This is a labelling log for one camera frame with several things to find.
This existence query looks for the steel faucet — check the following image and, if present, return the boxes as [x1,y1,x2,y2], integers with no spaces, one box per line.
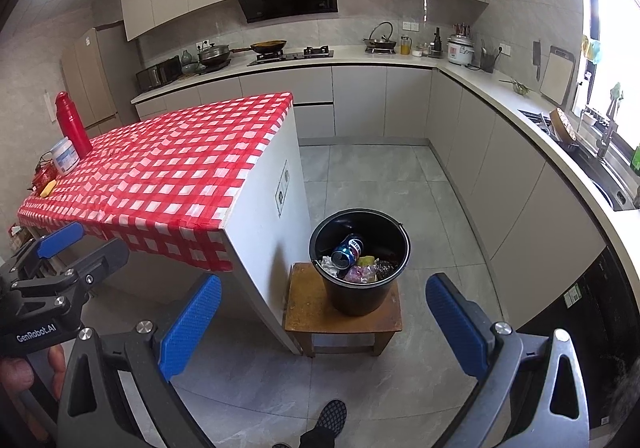
[594,82,624,159]

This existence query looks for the black bucket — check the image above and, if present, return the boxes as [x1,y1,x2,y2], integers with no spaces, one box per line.
[308,208,412,318]

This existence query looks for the blue snack packet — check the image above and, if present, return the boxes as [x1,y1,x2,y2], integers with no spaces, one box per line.
[331,235,366,269]

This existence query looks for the clear plastic bag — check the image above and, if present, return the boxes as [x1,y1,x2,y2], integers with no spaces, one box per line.
[344,263,379,284]

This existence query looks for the island socket panel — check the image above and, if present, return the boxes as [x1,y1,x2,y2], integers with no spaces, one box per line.
[274,160,291,217]

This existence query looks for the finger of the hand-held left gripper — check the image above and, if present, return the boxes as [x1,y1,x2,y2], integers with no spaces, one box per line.
[0,221,85,279]
[9,237,131,302]

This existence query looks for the beige lower cabinets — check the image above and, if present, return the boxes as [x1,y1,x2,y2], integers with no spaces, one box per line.
[132,65,609,330]

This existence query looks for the person's black shoe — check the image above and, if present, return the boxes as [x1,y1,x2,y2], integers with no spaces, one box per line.
[299,398,349,448]

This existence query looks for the black utensil holder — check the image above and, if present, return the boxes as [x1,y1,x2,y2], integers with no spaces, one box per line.
[479,40,499,74]

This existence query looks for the red thermos bottle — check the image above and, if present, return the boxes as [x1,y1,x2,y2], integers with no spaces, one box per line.
[54,91,94,159]

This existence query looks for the person's left hand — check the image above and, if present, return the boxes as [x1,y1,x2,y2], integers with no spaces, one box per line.
[0,344,68,401]

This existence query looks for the red packet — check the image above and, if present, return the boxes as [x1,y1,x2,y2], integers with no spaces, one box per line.
[30,167,56,192]

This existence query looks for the black gas stove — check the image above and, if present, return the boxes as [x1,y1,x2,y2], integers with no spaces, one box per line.
[246,45,335,67]

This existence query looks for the white kitchen island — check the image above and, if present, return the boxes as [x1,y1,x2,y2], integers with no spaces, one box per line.
[219,103,314,357]

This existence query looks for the black built-in oven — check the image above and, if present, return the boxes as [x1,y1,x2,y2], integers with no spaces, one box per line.
[517,247,640,430]

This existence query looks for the frying pan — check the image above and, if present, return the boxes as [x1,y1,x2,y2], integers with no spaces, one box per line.
[229,39,289,55]

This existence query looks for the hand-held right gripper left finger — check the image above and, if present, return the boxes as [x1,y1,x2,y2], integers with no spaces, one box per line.
[57,273,223,448]

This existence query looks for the black microwave oven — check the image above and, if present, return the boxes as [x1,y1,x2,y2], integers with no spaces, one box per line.
[135,55,183,92]

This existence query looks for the white plastic jar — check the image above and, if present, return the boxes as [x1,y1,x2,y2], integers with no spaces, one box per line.
[49,137,81,177]

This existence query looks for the white cutting board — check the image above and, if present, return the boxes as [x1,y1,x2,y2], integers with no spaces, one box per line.
[539,45,577,107]

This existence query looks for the steel wok with lid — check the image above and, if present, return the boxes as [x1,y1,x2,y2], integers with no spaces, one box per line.
[362,21,398,54]

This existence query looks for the wooden stool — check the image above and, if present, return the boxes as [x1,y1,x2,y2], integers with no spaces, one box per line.
[283,261,404,358]

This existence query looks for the red checkered tablecloth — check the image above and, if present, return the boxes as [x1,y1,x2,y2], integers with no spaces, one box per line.
[17,91,294,273]

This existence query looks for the beige refrigerator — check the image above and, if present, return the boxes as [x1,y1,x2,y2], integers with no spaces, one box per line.
[60,22,141,134]

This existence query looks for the lidded grey pot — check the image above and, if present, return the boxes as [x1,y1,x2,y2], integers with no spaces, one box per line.
[197,41,233,72]

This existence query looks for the window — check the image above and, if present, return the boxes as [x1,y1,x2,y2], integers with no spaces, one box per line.
[574,0,640,150]

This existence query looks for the white tissue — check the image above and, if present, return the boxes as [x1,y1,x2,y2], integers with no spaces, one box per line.
[319,255,346,279]

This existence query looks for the steel sink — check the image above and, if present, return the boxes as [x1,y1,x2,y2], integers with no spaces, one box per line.
[564,137,640,212]

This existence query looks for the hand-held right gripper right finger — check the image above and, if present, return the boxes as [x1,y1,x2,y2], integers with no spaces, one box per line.
[425,273,591,448]

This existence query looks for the white rice cooker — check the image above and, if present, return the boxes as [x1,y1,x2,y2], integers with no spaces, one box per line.
[446,32,475,67]

